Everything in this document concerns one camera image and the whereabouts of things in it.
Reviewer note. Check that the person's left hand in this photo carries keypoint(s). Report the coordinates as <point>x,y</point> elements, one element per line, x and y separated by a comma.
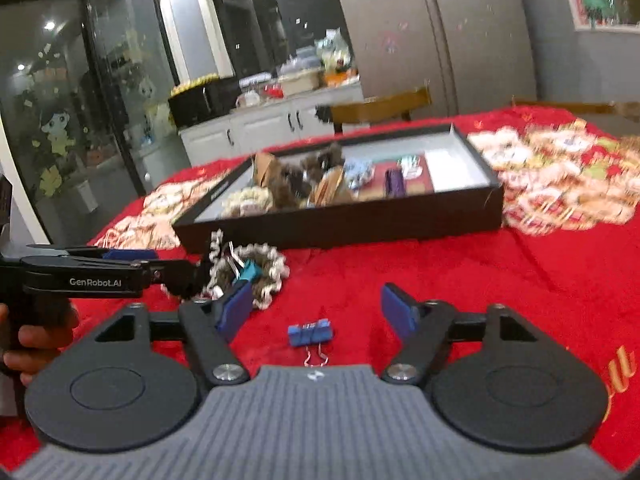
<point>45,335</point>

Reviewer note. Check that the brown paper packet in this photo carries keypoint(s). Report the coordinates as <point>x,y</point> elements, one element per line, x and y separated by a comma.
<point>265,167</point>

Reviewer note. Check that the purple small packet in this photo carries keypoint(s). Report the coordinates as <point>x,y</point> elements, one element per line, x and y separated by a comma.
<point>393,181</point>

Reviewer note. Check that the teal binder clip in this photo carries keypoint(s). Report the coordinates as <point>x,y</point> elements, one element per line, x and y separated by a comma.
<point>250,272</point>

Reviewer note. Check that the cream scrunchie with rabbit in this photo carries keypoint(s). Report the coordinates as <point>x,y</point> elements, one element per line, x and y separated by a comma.
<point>247,201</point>

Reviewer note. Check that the black shallow box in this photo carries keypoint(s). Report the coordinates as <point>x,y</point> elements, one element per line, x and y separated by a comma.
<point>350,227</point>

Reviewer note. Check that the wooden hair clip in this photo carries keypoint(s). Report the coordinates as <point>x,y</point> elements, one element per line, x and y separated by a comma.
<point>330,187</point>

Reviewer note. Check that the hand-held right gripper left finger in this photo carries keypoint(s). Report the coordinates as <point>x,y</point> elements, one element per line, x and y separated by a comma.
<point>235,307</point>

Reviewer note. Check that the wooden chair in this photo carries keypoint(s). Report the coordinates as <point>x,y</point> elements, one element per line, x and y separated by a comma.
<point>380,105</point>

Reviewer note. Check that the black scrunchie with cream lace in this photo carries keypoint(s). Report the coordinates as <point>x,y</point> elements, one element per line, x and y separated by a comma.
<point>270,265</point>

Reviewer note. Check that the brown fuzzy scrunchie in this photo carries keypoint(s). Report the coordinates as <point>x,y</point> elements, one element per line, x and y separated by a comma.
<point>322,160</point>
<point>290,187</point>

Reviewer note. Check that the silver double-door fridge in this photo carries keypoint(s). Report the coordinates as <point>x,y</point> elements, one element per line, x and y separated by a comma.
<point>440,35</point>

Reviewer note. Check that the red printed blanket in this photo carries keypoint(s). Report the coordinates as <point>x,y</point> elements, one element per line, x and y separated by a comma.
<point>400,270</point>

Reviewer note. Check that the orange food packet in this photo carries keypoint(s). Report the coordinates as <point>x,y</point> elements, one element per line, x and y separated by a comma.
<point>342,78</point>

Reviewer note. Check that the white kitchen cabinet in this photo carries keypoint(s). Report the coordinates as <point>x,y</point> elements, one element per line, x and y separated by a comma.
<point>260,125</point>

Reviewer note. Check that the red small container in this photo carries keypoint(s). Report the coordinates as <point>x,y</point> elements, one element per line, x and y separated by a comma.
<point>272,91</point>

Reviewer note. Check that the blue crochet scrunchie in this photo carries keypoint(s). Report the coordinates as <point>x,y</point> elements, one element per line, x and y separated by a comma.
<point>359,174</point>

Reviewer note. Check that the beige plastic basket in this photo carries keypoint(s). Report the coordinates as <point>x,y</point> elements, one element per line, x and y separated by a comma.
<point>300,83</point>

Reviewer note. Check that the green and white snack bag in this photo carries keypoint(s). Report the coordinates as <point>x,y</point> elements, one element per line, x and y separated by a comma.
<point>334,50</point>

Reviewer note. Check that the black microwave oven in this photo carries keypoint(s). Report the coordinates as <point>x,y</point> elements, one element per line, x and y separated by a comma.
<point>202,105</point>

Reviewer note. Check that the yellow tray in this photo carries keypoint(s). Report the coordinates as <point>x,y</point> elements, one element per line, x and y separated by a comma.
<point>195,84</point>

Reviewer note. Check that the blue binder clip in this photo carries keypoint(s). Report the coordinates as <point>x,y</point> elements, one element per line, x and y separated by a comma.
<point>310,334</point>

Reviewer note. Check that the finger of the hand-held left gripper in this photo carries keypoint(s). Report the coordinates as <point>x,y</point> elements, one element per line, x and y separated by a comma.
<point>175,272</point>
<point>130,255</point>

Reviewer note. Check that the white mug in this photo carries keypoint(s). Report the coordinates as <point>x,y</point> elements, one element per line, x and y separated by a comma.
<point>247,99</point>

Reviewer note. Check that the glass door with cartoon stickers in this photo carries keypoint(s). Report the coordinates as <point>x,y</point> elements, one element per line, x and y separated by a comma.
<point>75,120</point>

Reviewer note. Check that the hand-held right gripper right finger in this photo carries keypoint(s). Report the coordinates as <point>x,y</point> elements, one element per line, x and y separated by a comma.
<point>400,312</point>

